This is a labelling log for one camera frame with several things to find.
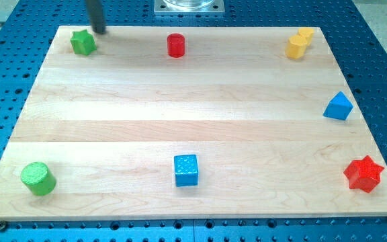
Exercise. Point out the yellow hexagon block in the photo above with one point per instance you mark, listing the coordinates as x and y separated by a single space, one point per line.
296 47
307 33

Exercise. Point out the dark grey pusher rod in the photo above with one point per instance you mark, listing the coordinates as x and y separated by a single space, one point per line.
96 16

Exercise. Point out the green cylinder block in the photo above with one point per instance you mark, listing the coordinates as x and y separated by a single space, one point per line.
38 178

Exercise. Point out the green star block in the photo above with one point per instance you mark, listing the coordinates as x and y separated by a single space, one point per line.
83 42

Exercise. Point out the yellow hexagon block rear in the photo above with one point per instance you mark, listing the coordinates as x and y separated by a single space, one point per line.
307 33

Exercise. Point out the light wooden board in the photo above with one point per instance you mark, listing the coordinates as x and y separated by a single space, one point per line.
109 124

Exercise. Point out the red cylinder block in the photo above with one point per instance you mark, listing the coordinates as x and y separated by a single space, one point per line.
175 45

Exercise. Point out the red star block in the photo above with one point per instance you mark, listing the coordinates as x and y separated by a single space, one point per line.
363 174

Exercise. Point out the blue cube block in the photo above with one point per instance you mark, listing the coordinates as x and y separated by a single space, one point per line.
186 170

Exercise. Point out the left board clamp screw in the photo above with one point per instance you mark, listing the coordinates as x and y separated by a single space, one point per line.
3 225

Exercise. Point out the blue triangle block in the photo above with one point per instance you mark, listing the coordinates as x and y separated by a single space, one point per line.
339 107

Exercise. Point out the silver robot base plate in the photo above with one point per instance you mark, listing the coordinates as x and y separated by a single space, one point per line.
188 6

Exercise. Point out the yellow hexagon block front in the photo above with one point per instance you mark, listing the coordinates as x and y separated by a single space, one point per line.
296 47

